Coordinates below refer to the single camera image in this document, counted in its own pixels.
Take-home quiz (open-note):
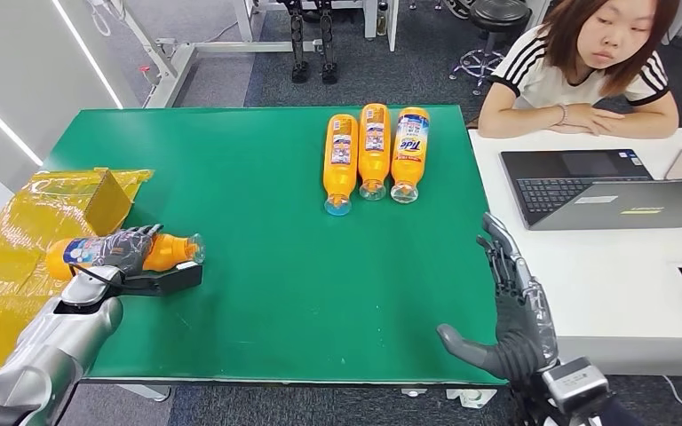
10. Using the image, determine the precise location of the black and grey laptop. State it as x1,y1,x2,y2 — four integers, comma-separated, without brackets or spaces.
499,148,682,232

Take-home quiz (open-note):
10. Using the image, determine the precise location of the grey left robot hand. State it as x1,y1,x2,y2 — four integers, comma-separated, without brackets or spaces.
91,223,166,278

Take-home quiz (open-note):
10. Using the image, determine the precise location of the yellow film wrapped cardboard box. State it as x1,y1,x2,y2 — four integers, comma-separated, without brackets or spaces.
0,168,155,381

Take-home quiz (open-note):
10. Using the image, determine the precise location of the green work table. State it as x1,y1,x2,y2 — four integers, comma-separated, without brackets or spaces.
44,106,508,410

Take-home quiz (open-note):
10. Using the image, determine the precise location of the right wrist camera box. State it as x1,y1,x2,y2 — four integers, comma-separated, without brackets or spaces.
541,357,612,416

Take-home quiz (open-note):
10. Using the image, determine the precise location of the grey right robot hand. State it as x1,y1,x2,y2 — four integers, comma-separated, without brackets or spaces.
436,212,559,384

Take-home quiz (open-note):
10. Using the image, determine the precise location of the orange Tide detergent bottle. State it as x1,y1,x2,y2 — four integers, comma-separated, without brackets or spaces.
390,106,431,205

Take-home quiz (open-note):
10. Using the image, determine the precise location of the white metal frame stand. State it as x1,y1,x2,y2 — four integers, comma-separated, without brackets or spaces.
105,0,324,109

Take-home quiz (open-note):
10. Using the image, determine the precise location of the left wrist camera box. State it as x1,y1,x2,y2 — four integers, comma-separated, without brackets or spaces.
120,261,204,297

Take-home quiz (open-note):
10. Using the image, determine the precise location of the white background desk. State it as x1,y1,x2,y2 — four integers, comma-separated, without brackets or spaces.
363,0,401,53

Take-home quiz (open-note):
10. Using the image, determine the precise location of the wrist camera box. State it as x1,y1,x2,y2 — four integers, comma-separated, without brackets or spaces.
120,261,204,297
541,357,612,416

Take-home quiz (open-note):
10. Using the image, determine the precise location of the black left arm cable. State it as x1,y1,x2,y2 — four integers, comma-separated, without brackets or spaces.
68,263,125,290

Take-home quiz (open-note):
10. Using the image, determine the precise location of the black stool with chrome base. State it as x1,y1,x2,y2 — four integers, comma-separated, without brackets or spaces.
449,0,532,97

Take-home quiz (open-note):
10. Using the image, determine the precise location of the black robot leg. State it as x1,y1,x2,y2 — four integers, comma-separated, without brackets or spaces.
317,0,340,85
289,0,312,84

